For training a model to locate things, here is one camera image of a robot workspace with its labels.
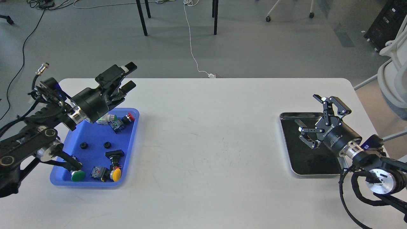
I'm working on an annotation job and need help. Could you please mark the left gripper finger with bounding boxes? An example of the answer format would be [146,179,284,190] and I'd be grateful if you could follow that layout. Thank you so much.
[109,81,136,105]
[95,62,138,93]

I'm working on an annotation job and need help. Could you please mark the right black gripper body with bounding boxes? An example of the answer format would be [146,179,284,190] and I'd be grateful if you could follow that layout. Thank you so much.
[321,123,362,157]

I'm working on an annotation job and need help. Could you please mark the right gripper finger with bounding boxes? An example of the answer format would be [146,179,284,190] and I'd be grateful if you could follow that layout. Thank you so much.
[313,94,352,128]
[294,119,325,149]

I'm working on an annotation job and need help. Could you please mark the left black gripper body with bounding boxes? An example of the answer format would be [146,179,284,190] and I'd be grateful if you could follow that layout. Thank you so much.
[70,87,112,124]

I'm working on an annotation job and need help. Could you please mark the small black gear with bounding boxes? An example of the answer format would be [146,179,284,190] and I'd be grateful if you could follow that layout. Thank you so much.
[79,142,88,149]
[103,142,112,149]

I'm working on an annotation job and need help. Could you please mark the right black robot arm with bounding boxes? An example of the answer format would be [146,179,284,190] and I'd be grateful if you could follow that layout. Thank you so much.
[295,94,407,229]

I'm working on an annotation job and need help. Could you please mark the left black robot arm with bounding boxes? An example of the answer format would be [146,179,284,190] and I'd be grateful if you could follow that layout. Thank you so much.
[0,62,137,197]

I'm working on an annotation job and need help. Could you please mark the silver metal tray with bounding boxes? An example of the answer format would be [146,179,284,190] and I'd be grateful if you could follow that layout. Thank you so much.
[279,113,349,178]

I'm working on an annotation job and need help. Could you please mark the blue plastic tray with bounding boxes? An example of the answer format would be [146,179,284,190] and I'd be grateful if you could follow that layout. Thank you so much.
[50,108,140,187]

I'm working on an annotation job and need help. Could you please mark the white office chair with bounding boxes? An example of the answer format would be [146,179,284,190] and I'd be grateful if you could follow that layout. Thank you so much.
[353,31,407,142]

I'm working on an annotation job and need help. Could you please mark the black table leg left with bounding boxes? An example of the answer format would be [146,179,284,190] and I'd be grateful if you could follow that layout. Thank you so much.
[136,0,151,36]

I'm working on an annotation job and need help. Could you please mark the black table leg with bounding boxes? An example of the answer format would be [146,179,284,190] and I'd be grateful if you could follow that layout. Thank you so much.
[136,0,151,36]
[212,0,219,35]

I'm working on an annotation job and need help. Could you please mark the black equipment case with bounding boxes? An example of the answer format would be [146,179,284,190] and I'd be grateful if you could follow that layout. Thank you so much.
[364,0,407,52]

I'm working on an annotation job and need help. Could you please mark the white chair base wheels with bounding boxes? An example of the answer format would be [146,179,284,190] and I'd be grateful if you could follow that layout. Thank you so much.
[264,0,317,22]

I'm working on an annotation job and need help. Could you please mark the black table leg right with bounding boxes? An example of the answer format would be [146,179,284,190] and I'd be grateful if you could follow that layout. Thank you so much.
[212,0,219,35]

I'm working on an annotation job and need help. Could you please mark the green white switch part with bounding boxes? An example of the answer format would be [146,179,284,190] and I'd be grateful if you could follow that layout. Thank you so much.
[96,114,117,125]

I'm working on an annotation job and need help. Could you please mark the red push button switch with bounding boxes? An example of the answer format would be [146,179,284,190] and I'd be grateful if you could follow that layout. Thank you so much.
[109,113,135,133]

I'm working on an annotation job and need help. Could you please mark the black push button switch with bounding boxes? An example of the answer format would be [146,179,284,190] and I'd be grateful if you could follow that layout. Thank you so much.
[105,149,124,170]

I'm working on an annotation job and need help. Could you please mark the green push button switch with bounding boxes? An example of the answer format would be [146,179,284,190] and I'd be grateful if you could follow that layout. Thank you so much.
[70,169,86,182]

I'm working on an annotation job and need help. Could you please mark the yellow push button switch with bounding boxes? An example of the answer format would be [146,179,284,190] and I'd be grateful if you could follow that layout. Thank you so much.
[90,166,122,182]

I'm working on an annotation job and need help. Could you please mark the black floor cable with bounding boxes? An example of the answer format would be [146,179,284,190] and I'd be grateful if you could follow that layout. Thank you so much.
[0,0,73,120]

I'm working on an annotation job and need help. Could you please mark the white floor cable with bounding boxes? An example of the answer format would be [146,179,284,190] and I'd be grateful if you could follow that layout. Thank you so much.
[183,0,217,79]

